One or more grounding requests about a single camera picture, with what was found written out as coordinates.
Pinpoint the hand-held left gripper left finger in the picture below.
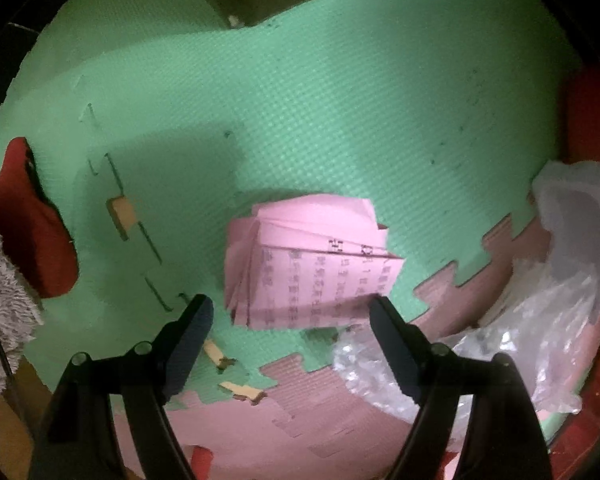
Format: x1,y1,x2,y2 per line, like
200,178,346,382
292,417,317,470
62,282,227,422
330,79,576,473
27,294,216,480

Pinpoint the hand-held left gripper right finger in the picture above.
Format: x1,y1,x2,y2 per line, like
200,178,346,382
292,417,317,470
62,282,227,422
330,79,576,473
369,295,553,480

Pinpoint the pink printed paper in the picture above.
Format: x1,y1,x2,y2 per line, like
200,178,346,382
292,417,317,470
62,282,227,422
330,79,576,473
224,193,406,332

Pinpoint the clear plastic bag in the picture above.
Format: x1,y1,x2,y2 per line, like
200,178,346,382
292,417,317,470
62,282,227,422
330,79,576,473
450,255,600,413

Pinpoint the white foam packaging piece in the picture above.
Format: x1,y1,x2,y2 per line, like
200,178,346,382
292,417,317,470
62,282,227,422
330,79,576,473
530,160,600,321

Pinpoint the pink foam mat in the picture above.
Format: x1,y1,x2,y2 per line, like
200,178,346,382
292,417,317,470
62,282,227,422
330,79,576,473
112,215,600,480

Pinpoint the red cloth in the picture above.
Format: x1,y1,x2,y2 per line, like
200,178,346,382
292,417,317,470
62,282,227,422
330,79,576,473
0,137,78,298

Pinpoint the grey fluffy rug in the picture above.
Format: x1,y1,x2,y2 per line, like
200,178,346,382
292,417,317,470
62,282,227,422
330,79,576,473
0,212,45,411

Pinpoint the green foam mat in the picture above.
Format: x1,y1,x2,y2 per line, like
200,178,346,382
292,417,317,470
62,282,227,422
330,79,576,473
0,0,588,448

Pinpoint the red bedsheet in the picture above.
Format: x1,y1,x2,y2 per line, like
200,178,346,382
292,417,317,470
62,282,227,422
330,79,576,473
562,67,600,171

